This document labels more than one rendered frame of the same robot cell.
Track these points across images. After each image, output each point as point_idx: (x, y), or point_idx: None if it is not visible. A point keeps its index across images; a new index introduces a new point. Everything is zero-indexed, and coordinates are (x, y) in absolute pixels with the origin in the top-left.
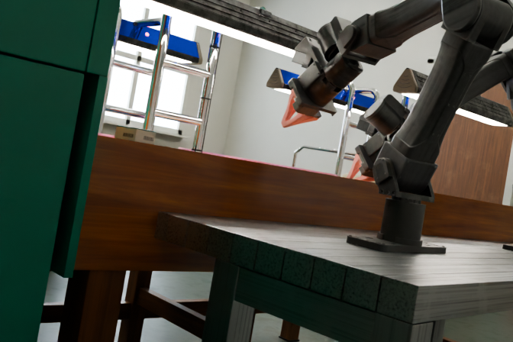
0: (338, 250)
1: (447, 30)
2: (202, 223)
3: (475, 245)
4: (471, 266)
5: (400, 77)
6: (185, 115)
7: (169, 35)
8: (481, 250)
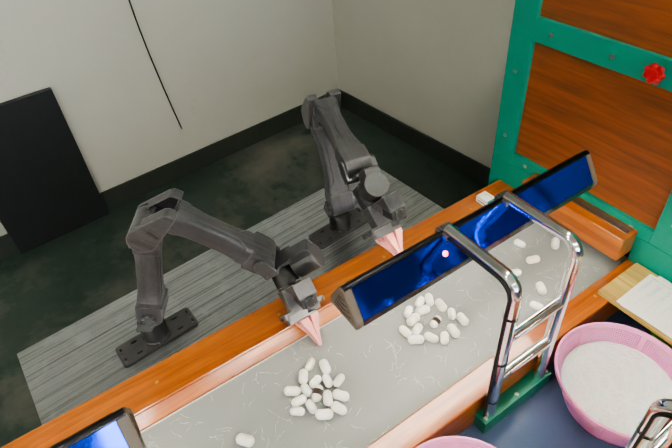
0: (382, 196)
1: None
2: (439, 207)
3: (229, 315)
4: (317, 209)
5: (135, 430)
6: (514, 359)
7: (561, 277)
8: (247, 287)
